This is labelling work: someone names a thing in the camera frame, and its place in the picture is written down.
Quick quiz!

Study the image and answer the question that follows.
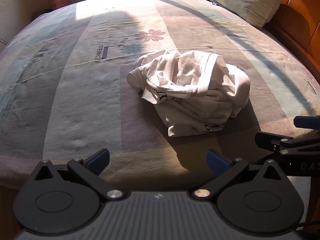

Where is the white printed t-shirt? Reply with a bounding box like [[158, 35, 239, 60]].
[[127, 50, 251, 137]]

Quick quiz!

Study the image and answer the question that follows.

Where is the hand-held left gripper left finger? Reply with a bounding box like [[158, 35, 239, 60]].
[[34, 148, 124, 202]]

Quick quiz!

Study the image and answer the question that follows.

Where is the wooden headboard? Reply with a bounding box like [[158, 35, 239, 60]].
[[260, 0, 320, 85]]

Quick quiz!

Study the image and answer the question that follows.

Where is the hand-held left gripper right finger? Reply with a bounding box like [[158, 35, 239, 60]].
[[191, 149, 290, 202]]

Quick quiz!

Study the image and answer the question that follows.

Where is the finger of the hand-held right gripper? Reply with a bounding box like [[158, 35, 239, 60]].
[[294, 116, 320, 128], [255, 132, 294, 155]]

